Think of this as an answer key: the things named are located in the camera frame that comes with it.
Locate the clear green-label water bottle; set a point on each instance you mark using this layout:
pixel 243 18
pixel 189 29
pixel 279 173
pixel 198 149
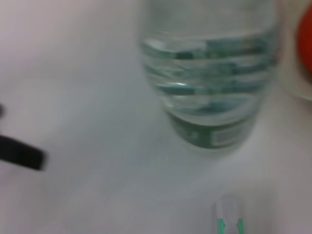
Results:
pixel 207 73

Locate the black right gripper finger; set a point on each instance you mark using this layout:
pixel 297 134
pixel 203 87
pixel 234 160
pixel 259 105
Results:
pixel 22 156

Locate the pale green wavy fruit plate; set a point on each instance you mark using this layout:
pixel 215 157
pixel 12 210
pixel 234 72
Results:
pixel 292 90

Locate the red-orange toy fruit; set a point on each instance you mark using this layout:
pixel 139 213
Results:
pixel 306 44

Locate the mint green utility knife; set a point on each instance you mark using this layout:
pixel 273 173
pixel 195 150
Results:
pixel 229 207

